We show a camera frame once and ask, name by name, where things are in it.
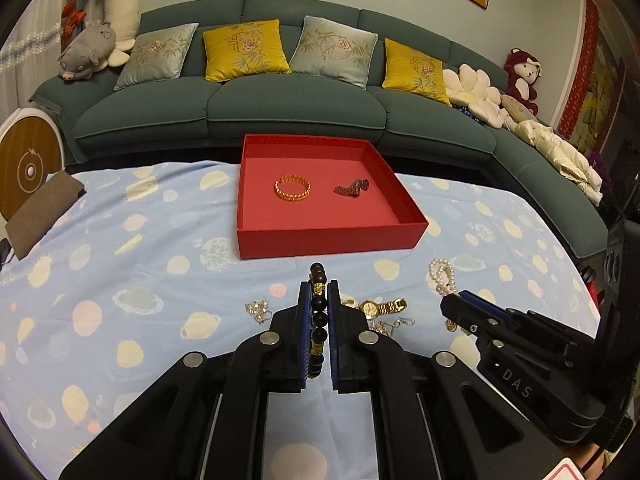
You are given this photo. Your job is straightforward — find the gold wristwatch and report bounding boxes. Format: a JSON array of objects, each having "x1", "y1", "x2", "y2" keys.
[{"x1": 342, "y1": 297, "x2": 408, "y2": 318}]

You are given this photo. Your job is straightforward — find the teal sofa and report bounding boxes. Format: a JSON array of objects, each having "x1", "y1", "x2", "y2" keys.
[{"x1": 27, "y1": 0, "x2": 608, "y2": 261}]

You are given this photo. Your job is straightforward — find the cream quilted blanket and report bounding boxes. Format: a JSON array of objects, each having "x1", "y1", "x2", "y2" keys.
[{"x1": 515, "y1": 120, "x2": 603, "y2": 206}]

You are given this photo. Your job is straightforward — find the white pearl bracelet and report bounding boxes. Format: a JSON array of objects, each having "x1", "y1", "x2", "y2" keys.
[{"x1": 427, "y1": 257, "x2": 457, "y2": 297}]

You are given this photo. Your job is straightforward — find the purple flowers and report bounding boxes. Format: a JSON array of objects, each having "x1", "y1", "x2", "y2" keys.
[{"x1": 587, "y1": 152, "x2": 613, "y2": 186}]

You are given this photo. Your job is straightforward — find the red curtain tie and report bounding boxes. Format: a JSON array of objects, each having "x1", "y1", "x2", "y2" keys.
[{"x1": 61, "y1": 2, "x2": 86, "y2": 31}]

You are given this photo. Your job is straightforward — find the grey-blue embroidered pillow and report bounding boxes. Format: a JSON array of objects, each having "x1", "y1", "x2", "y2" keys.
[
  {"x1": 114, "y1": 22, "x2": 200, "y2": 92},
  {"x1": 289, "y1": 15, "x2": 379, "y2": 88}
]

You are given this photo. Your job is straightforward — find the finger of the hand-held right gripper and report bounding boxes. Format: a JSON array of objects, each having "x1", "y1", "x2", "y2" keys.
[
  {"x1": 439, "y1": 295, "x2": 512, "y2": 357},
  {"x1": 459, "y1": 290, "x2": 599, "y2": 357}
]

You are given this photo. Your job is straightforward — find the white round appliance wooden disc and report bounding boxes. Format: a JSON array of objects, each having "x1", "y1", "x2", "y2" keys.
[{"x1": 0, "y1": 105, "x2": 65, "y2": 221}]

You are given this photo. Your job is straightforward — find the beige cushion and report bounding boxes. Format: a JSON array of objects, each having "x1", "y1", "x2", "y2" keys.
[{"x1": 500, "y1": 95, "x2": 538, "y2": 123}]

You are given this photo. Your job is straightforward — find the white sheer curtain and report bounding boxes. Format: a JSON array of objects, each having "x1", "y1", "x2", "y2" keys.
[{"x1": 0, "y1": 0, "x2": 76, "y2": 121}]

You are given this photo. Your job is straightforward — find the red monkey plush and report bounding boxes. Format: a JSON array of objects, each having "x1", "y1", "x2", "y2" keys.
[{"x1": 501, "y1": 47, "x2": 543, "y2": 116}]

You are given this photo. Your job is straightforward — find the white flower cushion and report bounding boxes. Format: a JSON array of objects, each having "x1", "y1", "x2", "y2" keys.
[{"x1": 442, "y1": 63, "x2": 508, "y2": 130}]

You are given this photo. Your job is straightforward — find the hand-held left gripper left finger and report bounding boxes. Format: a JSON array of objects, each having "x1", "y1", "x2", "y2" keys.
[{"x1": 59, "y1": 280, "x2": 311, "y2": 480}]

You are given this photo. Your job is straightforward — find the light blue planet-print tablecloth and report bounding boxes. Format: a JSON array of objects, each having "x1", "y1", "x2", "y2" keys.
[{"x1": 0, "y1": 160, "x2": 601, "y2": 480}]

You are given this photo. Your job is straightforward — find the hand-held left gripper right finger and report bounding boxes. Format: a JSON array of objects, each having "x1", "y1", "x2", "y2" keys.
[{"x1": 327, "y1": 280, "x2": 576, "y2": 480}]

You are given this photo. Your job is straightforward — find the dark bead bracelet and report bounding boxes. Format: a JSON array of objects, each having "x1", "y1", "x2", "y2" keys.
[{"x1": 309, "y1": 261, "x2": 331, "y2": 380}]

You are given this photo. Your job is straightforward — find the red-bordered wall hanging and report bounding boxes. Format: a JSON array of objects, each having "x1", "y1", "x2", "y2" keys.
[{"x1": 557, "y1": 0, "x2": 628, "y2": 161}]

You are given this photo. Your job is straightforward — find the brown board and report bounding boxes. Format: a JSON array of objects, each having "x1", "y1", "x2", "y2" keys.
[{"x1": 5, "y1": 170, "x2": 87, "y2": 261}]

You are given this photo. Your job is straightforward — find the white cow plush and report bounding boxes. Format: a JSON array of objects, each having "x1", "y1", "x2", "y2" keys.
[{"x1": 94, "y1": 0, "x2": 142, "y2": 68}]

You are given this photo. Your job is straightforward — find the dark metal wristwatch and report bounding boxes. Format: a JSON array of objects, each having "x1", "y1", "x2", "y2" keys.
[{"x1": 333, "y1": 178, "x2": 371, "y2": 200}]

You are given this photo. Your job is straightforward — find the red shallow box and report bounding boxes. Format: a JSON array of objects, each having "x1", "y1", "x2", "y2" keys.
[{"x1": 236, "y1": 134, "x2": 430, "y2": 261}]

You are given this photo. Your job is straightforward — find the grey pig plush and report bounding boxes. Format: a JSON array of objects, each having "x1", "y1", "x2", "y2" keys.
[{"x1": 56, "y1": 22, "x2": 117, "y2": 82}]

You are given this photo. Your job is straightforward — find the gold bracelet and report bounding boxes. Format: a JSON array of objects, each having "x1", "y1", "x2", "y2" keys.
[{"x1": 274, "y1": 175, "x2": 314, "y2": 201}]

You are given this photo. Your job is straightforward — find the yellow embroidered pillow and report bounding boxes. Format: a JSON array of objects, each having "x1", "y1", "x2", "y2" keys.
[
  {"x1": 202, "y1": 19, "x2": 292, "y2": 83},
  {"x1": 382, "y1": 38, "x2": 452, "y2": 107}
]

